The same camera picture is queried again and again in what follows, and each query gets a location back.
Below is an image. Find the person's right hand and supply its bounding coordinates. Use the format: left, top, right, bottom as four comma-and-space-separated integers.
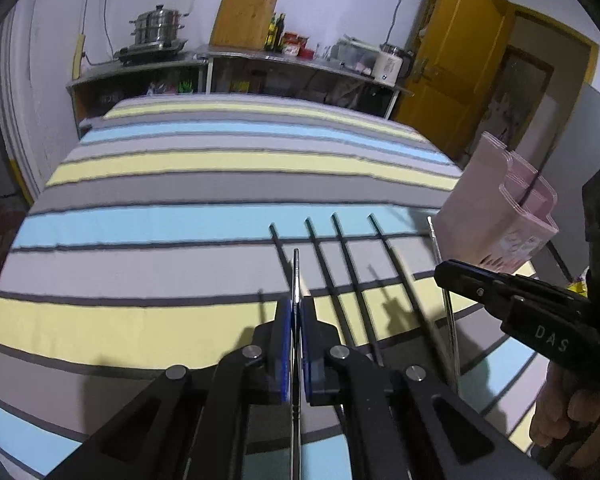
529, 360, 600, 461

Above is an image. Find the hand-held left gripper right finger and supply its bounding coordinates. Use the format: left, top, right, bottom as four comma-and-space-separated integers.
301, 297, 556, 480

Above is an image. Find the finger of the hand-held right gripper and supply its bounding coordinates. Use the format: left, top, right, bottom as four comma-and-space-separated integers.
434, 258, 600, 381

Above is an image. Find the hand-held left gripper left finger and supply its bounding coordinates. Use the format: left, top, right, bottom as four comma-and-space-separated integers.
45, 300, 298, 480

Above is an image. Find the clear plastic container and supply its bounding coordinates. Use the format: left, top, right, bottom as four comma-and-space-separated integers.
332, 37, 381, 73

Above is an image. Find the pink utensil holder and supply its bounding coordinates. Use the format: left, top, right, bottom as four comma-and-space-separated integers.
437, 131, 560, 277

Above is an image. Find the black induction cooker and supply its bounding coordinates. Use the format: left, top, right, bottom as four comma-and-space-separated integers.
114, 39, 188, 67

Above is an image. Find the metal kitchen shelf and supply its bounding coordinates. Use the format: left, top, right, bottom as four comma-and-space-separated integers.
67, 45, 415, 126

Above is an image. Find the wooden cutting board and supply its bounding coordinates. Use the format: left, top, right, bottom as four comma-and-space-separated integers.
209, 0, 281, 52

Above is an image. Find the white electric kettle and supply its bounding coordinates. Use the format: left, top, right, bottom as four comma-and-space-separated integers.
373, 44, 407, 86

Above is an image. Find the metal chopstick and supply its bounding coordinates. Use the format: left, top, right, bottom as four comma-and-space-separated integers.
290, 248, 303, 480
426, 215, 462, 393

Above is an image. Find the black wall cable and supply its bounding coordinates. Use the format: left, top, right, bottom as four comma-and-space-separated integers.
389, 0, 417, 47

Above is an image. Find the yellow wooden door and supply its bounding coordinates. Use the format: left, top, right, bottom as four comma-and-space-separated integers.
395, 0, 516, 157

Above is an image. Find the dark oil bottle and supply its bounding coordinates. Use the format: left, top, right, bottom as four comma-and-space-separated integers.
265, 12, 286, 53

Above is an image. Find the striped tablecloth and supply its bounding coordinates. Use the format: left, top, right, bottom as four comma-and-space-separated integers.
0, 94, 551, 480

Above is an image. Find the steel steamer pot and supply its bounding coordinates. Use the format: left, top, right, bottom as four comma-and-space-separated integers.
129, 4, 190, 47

